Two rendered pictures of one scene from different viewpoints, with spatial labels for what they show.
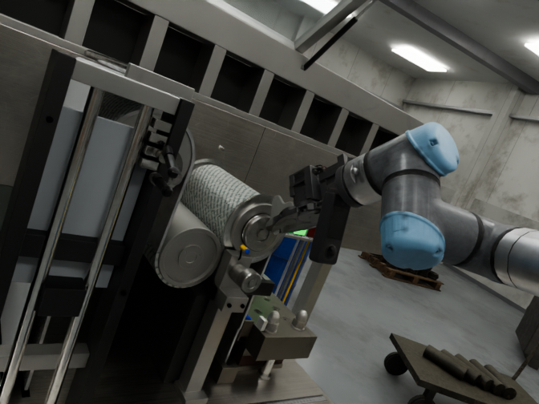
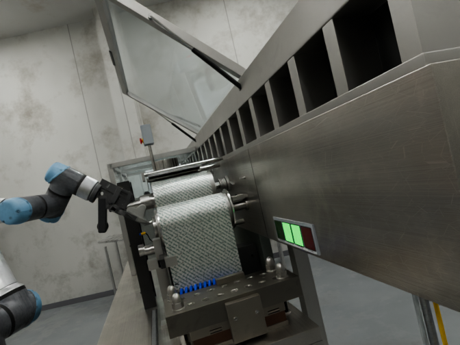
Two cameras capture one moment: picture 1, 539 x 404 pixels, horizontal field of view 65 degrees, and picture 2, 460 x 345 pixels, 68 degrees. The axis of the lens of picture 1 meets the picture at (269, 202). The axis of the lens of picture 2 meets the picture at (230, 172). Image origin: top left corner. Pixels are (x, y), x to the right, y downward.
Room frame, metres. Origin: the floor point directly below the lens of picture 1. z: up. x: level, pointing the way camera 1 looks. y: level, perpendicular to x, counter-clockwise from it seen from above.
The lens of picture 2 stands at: (1.56, -0.94, 1.37)
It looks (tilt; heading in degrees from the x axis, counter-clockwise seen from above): 0 degrees down; 115
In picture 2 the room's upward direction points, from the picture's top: 13 degrees counter-clockwise
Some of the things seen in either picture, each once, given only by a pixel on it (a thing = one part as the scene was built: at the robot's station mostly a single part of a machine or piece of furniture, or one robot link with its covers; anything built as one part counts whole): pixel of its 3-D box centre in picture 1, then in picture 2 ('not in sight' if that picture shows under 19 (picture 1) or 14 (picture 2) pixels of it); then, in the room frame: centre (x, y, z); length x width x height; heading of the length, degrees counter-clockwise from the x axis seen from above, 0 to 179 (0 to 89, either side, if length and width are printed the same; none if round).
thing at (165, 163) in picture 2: not in sight; (165, 165); (0.44, 0.63, 1.50); 0.14 x 0.14 x 0.06
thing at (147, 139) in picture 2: not in sight; (145, 135); (0.48, 0.45, 1.66); 0.07 x 0.07 x 0.10; 40
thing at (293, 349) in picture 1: (245, 300); (231, 297); (1.04, -0.04, 1.00); 0.40 x 0.16 x 0.06; 39
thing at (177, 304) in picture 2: (301, 318); (176, 301); (0.95, -0.17, 1.05); 0.04 x 0.04 x 0.04
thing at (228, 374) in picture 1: (201, 336); not in sight; (0.94, 0.03, 0.92); 0.28 x 0.04 x 0.04; 39
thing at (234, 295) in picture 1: (216, 329); (160, 282); (0.75, 0.01, 1.05); 0.06 x 0.05 x 0.31; 39
